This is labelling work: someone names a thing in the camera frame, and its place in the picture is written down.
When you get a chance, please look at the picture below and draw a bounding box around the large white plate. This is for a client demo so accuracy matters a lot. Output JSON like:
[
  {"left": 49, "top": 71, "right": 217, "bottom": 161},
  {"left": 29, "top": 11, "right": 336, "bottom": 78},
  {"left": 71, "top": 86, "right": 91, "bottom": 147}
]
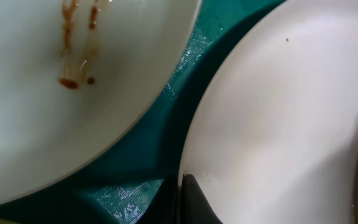
[{"left": 179, "top": 0, "right": 358, "bottom": 223}]

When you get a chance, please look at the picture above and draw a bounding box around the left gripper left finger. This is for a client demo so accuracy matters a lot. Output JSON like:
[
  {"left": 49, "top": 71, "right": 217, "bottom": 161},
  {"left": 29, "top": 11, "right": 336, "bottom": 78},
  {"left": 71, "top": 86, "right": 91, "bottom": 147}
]
[{"left": 137, "top": 177, "right": 178, "bottom": 224}]

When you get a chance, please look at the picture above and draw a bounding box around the teal plastic tray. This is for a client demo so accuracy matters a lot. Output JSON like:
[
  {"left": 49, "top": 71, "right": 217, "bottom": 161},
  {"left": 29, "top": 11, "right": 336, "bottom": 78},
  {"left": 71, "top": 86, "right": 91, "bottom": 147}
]
[{"left": 0, "top": 0, "right": 278, "bottom": 223}]

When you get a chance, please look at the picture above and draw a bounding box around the small white stained plate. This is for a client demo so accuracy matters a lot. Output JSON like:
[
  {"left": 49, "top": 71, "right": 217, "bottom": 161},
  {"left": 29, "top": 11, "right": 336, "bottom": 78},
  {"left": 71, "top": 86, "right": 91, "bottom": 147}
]
[{"left": 0, "top": 0, "right": 201, "bottom": 205}]

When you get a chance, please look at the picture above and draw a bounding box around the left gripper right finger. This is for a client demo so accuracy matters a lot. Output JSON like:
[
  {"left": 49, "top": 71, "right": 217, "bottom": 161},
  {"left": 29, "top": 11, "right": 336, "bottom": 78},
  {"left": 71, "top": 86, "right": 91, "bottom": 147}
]
[{"left": 181, "top": 174, "right": 223, "bottom": 224}]

